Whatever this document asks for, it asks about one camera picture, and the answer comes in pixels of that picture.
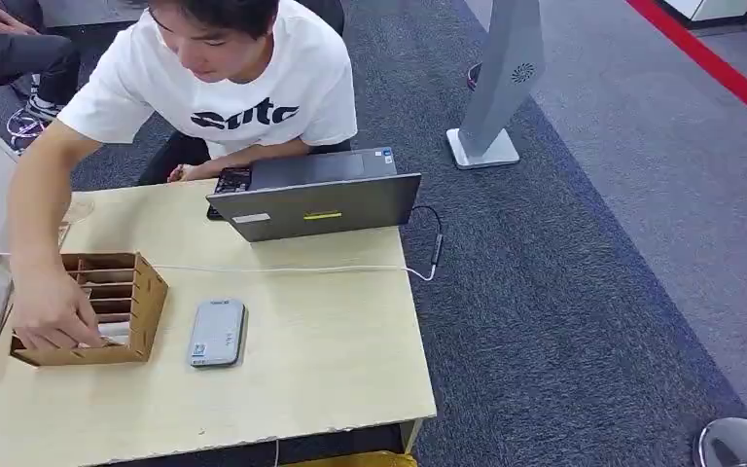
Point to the yellow object under desk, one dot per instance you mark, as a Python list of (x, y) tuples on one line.
[(360, 460)]

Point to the person in white shirt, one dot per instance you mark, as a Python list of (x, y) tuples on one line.
[(251, 77)]

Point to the grey laptop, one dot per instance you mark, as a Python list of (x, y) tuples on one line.
[(315, 206)]

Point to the white black-edged floor unit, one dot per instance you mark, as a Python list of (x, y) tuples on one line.
[(715, 10)]

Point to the person's right hand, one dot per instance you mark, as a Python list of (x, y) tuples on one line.
[(51, 309)]

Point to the person's left hand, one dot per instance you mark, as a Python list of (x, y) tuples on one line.
[(186, 173)]

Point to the clear plastic holder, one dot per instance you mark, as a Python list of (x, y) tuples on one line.
[(80, 209)]

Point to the wooden card box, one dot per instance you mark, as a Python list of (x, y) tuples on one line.
[(148, 309)]

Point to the white card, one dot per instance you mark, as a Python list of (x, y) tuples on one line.
[(117, 332)]

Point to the person in dark clothes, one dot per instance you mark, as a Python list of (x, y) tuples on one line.
[(12, 58)]

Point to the grey floor stand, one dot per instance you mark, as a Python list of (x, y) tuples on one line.
[(502, 71)]

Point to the red floor tape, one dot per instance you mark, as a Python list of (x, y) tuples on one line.
[(715, 64)]

